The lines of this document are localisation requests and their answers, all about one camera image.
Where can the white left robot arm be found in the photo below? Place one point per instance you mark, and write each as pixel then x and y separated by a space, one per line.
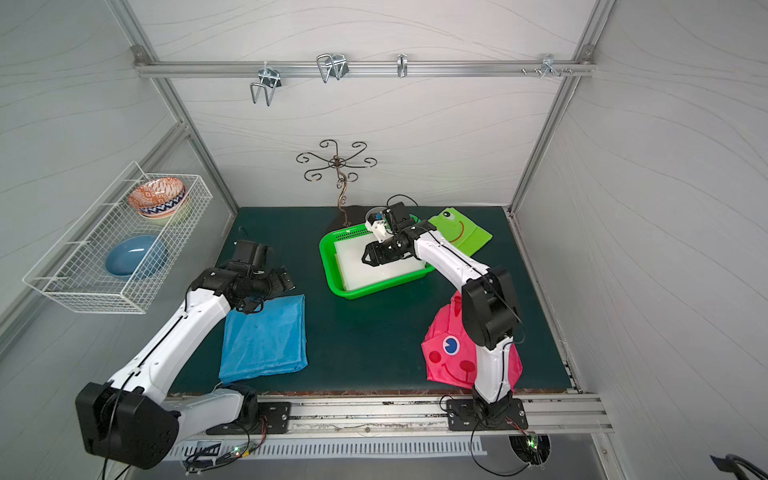
pixel 130 420

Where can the lilac ceramic bowl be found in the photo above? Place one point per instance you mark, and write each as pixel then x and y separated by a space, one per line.
pixel 376 214

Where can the metal double hook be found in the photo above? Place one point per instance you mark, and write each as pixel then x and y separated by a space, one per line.
pixel 268 81

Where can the white raincoat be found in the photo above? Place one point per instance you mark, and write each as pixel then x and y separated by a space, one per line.
pixel 355 274

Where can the orange patterned bowl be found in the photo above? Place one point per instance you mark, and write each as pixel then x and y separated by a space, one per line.
pixel 158 198

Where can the pink bunny raincoat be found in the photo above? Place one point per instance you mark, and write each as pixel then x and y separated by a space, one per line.
pixel 451 357

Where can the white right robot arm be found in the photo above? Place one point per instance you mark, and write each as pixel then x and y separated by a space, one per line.
pixel 488 301

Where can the blue folded raincoat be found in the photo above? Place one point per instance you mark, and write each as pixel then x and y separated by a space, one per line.
pixel 270 342

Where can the white wire wall basket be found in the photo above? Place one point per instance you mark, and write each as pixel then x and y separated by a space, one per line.
pixel 72 272

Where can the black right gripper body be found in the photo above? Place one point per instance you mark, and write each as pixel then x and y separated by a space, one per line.
pixel 384 250

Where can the dark metal hook stand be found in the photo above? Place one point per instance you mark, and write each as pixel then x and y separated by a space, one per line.
pixel 344 168

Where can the green frog raincoat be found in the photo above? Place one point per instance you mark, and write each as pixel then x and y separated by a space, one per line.
pixel 460 231

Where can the metal clip hook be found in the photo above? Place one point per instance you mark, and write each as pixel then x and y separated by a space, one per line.
pixel 332 65

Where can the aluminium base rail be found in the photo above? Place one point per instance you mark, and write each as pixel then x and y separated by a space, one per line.
pixel 380 416

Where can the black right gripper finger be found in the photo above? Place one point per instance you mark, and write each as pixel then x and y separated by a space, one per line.
pixel 371 257
pixel 388 247

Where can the small metal hook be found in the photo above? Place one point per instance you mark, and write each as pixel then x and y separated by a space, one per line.
pixel 402 65

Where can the metal bracket hook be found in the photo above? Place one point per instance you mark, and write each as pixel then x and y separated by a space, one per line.
pixel 547 68

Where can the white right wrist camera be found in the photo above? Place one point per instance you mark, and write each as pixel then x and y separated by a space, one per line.
pixel 380 230

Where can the green plastic basket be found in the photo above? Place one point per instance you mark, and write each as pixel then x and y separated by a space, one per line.
pixel 331 268

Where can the blue ceramic bowl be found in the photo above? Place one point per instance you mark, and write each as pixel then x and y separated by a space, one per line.
pixel 139 257

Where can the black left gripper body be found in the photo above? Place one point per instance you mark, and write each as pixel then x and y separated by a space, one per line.
pixel 279 280

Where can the aluminium top rail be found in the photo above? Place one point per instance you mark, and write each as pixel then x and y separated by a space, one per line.
pixel 148 67

